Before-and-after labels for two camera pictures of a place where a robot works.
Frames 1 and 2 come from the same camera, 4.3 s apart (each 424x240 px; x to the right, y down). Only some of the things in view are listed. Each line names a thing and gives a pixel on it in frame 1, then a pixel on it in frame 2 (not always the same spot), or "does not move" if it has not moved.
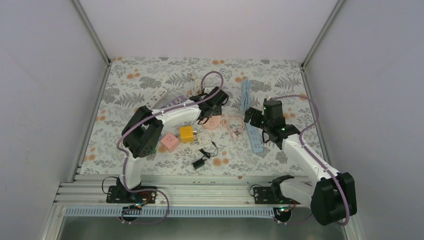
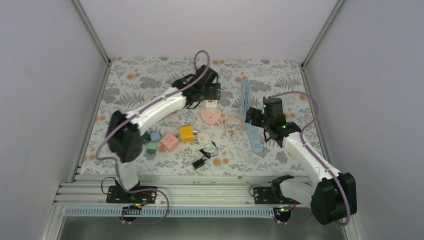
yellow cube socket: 186,134 does not move
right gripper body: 255,122 does not move
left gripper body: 217,111 -> 210,95
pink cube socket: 170,142 does not move
